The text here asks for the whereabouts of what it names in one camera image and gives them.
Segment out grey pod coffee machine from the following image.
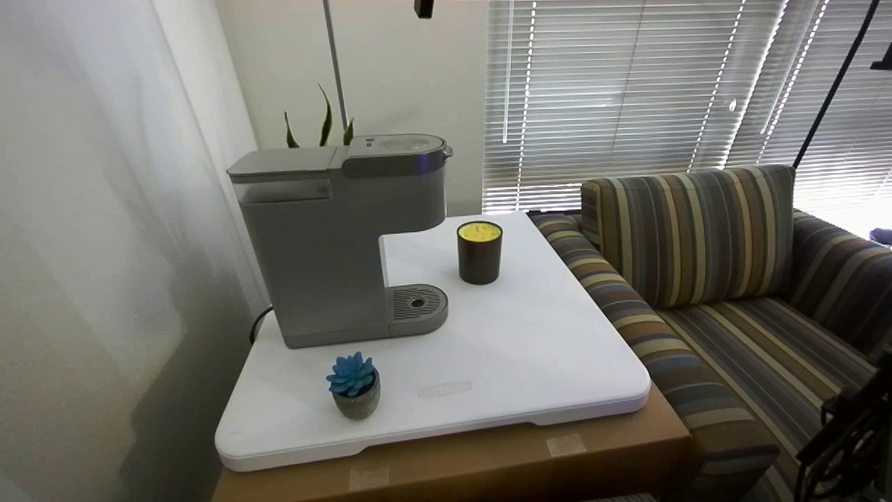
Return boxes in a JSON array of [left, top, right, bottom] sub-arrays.
[[225, 132, 458, 351]]

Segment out white table top board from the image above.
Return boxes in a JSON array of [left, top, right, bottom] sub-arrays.
[[211, 213, 654, 473]]

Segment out black metal stand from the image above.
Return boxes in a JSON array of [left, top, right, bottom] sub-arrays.
[[792, 349, 892, 502]]

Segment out blue succulent in grey pot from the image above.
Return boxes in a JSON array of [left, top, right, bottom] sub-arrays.
[[322, 349, 381, 424]]

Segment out brown wooden table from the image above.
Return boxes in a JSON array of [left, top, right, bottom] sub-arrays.
[[210, 383, 693, 502]]

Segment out striped fabric sofa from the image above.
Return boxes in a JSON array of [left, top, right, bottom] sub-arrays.
[[527, 165, 892, 502]]

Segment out dark jar yellow candle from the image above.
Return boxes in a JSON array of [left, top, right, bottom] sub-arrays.
[[455, 218, 505, 286]]

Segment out black power cable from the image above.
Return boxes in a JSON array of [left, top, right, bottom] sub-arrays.
[[244, 305, 279, 345]]

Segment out thin metal lamp pole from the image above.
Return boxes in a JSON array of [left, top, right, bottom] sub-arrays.
[[321, 0, 350, 141]]

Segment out black slanted pole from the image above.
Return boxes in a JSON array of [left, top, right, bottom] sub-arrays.
[[788, 0, 881, 172]]

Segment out snake plant in teal pot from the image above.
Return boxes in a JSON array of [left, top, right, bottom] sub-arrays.
[[282, 80, 357, 151]]

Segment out white window blinds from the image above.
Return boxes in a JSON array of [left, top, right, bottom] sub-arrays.
[[481, 0, 892, 236]]

